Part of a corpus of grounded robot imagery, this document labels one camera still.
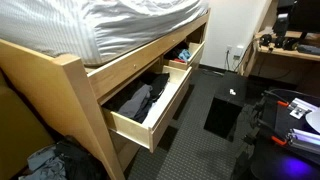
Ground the wooden drawer with grey clothes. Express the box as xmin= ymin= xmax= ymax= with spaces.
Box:
xmin=101 ymin=64 xmax=193 ymax=154

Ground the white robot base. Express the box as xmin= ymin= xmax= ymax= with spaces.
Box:
xmin=304 ymin=106 xmax=320 ymax=135

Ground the wooden drawer with blue cloth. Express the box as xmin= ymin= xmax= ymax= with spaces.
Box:
xmin=162 ymin=41 xmax=206 ymax=71

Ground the black garment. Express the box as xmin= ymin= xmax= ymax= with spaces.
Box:
xmin=103 ymin=71 xmax=170 ymax=114

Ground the grey garment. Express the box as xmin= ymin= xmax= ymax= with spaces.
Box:
xmin=117 ymin=83 xmax=154 ymax=124

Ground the black clothes bundle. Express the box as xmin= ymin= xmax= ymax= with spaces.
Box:
xmin=164 ymin=45 xmax=188 ymax=61

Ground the blue cloth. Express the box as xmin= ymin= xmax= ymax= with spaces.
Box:
xmin=178 ymin=49 xmax=192 ymax=63

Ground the black computer case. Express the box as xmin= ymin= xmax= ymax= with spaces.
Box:
xmin=203 ymin=71 xmax=250 ymax=141

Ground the white power adapter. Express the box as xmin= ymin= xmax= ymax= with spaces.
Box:
xmin=233 ymin=45 xmax=245 ymax=60

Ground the mattress with grey striped sheet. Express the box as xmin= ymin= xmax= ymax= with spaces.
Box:
xmin=0 ymin=0 xmax=210 ymax=66

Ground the black clothes pile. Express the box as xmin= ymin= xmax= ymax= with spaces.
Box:
xmin=54 ymin=135 xmax=105 ymax=180

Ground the black round gadget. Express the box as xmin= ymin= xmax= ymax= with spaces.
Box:
xmin=259 ymin=33 xmax=273 ymax=47
xmin=282 ymin=37 xmax=300 ymax=52

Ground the orange clamp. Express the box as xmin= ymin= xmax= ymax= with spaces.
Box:
xmin=276 ymin=99 xmax=290 ymax=108
xmin=270 ymin=134 xmax=288 ymax=147

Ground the wooden desk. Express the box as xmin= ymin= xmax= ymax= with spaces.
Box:
xmin=239 ymin=29 xmax=320 ymax=86

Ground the black robot cart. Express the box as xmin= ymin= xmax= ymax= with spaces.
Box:
xmin=232 ymin=88 xmax=320 ymax=180

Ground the black upright device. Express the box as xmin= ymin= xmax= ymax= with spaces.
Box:
xmin=273 ymin=12 xmax=290 ymax=48

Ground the grey clothes pile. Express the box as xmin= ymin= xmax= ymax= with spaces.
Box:
xmin=18 ymin=144 xmax=68 ymax=180

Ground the aluminium extrusion bar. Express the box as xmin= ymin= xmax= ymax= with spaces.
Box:
xmin=287 ymin=97 xmax=320 ymax=120
xmin=287 ymin=127 xmax=320 ymax=156

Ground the dark grey flat item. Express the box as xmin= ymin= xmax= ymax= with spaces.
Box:
xmin=296 ymin=43 xmax=320 ymax=56

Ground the black monitor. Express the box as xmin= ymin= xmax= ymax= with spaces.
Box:
xmin=287 ymin=0 xmax=320 ymax=34

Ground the black power cable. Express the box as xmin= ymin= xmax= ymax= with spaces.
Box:
xmin=225 ymin=49 xmax=249 ymax=73

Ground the wooden bed frame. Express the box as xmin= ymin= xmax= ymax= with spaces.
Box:
xmin=0 ymin=8 xmax=212 ymax=180

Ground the black cart cable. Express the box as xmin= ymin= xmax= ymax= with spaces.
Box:
xmin=262 ymin=87 xmax=320 ymax=102

